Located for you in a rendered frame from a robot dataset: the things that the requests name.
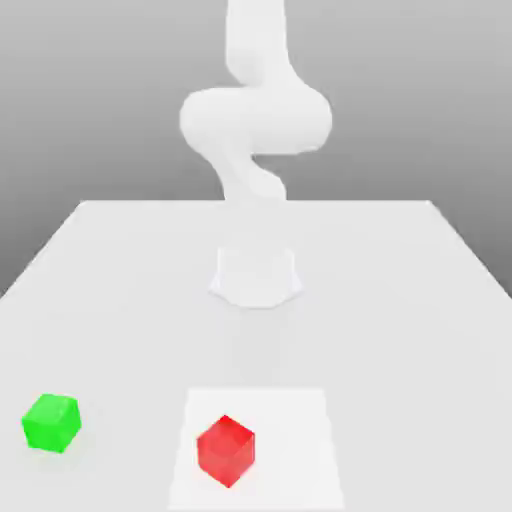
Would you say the small red cube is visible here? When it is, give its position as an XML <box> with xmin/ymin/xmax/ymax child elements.
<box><xmin>196</xmin><ymin>414</ymin><xmax>256</xmax><ymax>489</ymax></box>

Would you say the small green cube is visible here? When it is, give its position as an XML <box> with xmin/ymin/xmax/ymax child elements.
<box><xmin>20</xmin><ymin>392</ymin><xmax>83</xmax><ymax>455</ymax></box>

